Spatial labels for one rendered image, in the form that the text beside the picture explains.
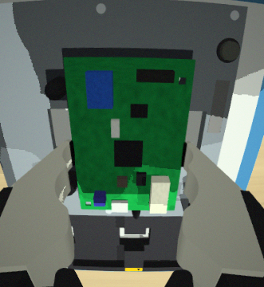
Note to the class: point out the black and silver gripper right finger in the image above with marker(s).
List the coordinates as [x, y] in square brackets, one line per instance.
[221, 238]

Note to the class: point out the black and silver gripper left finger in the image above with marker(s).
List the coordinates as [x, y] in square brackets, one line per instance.
[36, 238]

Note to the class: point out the green circuit board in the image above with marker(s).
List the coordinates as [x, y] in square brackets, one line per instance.
[128, 118]

